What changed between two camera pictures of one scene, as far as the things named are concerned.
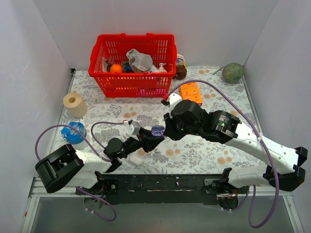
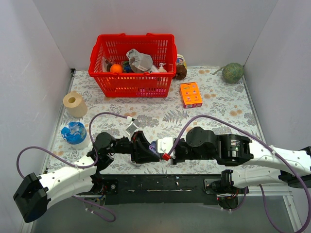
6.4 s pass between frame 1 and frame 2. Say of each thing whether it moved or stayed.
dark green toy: stayed
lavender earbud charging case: moved
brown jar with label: stayed
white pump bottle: stayed
